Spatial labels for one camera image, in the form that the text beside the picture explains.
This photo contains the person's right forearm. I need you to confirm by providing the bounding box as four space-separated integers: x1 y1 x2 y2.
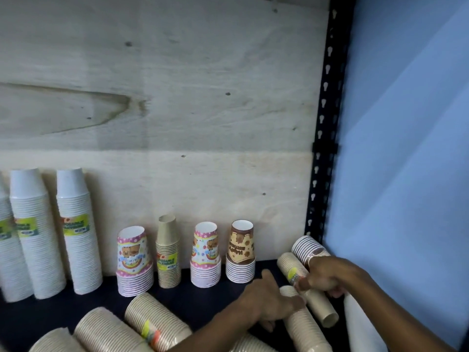
342 269 447 352

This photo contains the plywood shelf back panel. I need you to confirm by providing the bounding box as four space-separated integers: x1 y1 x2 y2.
0 0 331 277

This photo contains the person's left hand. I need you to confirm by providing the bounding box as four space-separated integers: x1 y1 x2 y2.
237 269 307 333

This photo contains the brown printed cup stack lying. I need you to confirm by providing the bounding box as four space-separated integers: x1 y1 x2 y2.
291 235 331 269

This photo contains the small pink dotted cup stack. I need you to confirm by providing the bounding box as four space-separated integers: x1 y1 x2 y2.
190 221 222 289

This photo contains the labelled kraft paper cup stack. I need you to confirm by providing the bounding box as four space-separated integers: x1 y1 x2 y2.
276 252 340 329

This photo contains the plain kraft paper cup stack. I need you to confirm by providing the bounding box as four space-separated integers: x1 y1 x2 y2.
279 285 334 352

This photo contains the black perforated metal shelf post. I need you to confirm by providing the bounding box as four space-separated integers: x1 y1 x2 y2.
304 0 357 245

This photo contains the white cup sleeve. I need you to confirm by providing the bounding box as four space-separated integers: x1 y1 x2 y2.
343 292 390 352

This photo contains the kraft cup sleeve colourful label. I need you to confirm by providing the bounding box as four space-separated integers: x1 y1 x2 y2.
124 292 193 352

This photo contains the tall white paper cup stack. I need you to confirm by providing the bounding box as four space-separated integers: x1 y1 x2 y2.
56 168 103 296
0 171 34 303
9 168 67 300

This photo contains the large pink dotted cup stack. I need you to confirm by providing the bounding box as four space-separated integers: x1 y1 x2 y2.
116 226 155 297

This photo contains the person's right hand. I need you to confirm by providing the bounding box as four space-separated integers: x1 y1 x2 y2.
295 256 368 299

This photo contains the person's left forearm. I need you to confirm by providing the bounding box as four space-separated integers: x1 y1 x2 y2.
168 300 265 352

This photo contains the kraft paper cup sleeve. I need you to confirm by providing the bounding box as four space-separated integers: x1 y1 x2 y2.
229 333 280 352
28 328 87 352
73 307 155 352

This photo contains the brown bear print cup stack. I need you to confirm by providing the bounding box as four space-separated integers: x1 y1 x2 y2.
225 219 256 284

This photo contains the short kraft cup stack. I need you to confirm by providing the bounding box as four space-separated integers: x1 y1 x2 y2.
155 215 182 289

